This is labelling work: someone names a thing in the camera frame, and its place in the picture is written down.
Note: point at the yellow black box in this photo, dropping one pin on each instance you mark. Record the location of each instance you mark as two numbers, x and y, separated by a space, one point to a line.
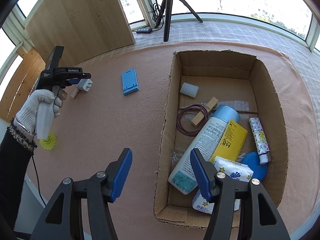
231 142

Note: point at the black tripod stand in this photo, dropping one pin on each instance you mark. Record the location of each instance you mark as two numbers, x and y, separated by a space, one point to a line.
164 13

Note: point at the wooden clothespin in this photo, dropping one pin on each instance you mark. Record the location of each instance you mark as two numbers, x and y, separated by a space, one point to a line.
204 111

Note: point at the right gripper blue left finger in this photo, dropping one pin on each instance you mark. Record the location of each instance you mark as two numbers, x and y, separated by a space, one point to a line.
117 172

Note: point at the white USB wall charger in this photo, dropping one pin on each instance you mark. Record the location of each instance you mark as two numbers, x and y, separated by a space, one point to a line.
84 85

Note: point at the checkered white bedsheet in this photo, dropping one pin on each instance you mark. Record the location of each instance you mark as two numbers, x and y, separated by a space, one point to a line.
305 61

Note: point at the white lotion bottle blue cap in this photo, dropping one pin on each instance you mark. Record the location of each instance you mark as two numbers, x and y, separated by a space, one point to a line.
182 176

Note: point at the open cardboard box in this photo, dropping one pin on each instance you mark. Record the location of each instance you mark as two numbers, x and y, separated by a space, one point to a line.
238 81

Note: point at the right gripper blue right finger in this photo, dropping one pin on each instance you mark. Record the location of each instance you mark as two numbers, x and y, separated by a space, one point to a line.
204 173

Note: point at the left white gloved hand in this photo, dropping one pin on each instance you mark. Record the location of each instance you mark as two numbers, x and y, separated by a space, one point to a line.
36 115

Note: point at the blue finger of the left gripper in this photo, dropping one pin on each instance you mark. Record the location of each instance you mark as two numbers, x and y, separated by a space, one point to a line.
74 81

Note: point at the black inline cable remote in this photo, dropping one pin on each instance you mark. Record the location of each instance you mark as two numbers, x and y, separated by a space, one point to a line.
144 31

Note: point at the small white translucent cap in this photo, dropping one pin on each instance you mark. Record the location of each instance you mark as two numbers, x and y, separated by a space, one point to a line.
189 90

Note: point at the star patterned tissue pack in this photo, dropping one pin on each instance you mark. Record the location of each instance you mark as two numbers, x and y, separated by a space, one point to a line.
231 180

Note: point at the round blue tin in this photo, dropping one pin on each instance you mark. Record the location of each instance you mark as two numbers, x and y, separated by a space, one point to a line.
253 162

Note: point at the blue plastic phone stand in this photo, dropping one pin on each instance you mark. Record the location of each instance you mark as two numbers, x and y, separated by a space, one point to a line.
129 81

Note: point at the left black sleeve forearm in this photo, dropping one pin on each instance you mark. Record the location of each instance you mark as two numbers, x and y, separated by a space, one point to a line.
16 152

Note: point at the large wooden board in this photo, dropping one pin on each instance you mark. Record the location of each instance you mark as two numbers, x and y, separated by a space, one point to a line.
85 28

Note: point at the patterned white lighter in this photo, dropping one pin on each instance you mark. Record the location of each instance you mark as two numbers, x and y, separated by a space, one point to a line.
260 140

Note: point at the small pink cosmetic bottle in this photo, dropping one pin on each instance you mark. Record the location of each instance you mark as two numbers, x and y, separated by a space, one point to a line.
74 93

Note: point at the yellow plastic shuttlecock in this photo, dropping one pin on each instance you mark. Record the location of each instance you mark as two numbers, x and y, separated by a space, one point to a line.
49 143

